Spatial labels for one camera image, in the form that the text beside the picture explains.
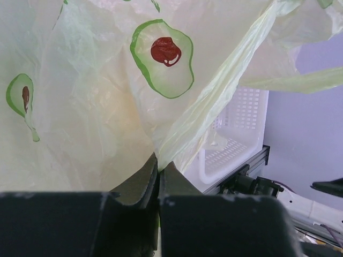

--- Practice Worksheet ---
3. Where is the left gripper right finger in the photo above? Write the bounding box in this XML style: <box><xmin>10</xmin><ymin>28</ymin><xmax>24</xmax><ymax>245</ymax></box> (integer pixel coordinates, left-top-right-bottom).
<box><xmin>159</xmin><ymin>163</ymin><xmax>303</xmax><ymax>256</ymax></box>

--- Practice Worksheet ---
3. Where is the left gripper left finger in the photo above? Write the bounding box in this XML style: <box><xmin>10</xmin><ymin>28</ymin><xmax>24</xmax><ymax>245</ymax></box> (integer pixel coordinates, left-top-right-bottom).
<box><xmin>1</xmin><ymin>155</ymin><xmax>158</xmax><ymax>256</ymax></box>

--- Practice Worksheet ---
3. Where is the green avocado print plastic bag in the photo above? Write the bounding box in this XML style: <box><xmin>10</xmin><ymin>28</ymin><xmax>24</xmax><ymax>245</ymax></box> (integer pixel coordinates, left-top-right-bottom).
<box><xmin>1</xmin><ymin>1</ymin><xmax>342</xmax><ymax>191</ymax></box>

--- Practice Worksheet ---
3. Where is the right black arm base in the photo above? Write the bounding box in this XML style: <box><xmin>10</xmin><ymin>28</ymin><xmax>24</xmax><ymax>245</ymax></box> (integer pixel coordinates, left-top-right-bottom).
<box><xmin>219</xmin><ymin>175</ymin><xmax>284</xmax><ymax>198</ymax></box>

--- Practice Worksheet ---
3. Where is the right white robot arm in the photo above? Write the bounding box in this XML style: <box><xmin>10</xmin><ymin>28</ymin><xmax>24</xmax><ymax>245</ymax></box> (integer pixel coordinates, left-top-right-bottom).
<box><xmin>274</xmin><ymin>181</ymin><xmax>342</xmax><ymax>233</ymax></box>

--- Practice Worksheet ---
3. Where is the white plastic basket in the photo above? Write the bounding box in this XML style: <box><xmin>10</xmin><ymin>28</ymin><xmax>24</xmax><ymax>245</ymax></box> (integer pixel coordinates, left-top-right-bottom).
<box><xmin>198</xmin><ymin>87</ymin><xmax>269</xmax><ymax>184</ymax></box>

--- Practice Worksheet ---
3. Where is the aluminium front rail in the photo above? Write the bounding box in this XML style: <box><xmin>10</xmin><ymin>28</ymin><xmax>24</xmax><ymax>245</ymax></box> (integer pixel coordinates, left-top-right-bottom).
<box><xmin>203</xmin><ymin>146</ymin><xmax>342</xmax><ymax>248</ymax></box>

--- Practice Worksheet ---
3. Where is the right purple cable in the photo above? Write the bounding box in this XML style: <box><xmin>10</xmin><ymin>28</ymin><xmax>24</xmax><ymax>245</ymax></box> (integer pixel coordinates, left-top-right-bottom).
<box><xmin>321</xmin><ymin>224</ymin><xmax>343</xmax><ymax>247</ymax></box>

